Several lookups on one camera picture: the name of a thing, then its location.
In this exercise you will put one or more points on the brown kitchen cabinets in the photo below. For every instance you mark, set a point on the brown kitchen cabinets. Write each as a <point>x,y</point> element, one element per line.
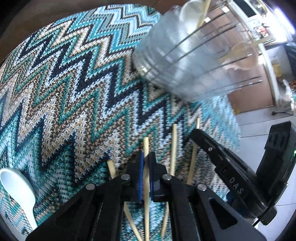
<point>255,87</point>

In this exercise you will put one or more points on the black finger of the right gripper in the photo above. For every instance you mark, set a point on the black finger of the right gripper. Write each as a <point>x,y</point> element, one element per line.
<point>209,145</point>

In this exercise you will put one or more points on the clear plastic utensil holder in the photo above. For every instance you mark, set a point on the clear plastic utensil holder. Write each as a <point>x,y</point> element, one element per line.
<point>185,64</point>

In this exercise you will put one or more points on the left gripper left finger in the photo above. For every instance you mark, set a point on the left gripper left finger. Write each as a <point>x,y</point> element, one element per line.
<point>136,172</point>

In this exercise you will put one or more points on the white ceramic spoon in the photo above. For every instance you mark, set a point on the white ceramic spoon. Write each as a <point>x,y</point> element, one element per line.
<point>193,14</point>
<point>20,189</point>

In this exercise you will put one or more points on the zigzag patterned mat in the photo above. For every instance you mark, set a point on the zigzag patterned mat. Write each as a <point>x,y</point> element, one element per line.
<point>71,100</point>

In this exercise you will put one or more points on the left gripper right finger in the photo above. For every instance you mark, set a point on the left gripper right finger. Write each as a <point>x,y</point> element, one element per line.
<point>156,172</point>

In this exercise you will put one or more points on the beige wooden spoon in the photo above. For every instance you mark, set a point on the beige wooden spoon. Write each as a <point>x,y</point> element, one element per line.
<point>243,55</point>

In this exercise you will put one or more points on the white microwave oven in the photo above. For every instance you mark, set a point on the white microwave oven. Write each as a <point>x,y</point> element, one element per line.
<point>251,12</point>

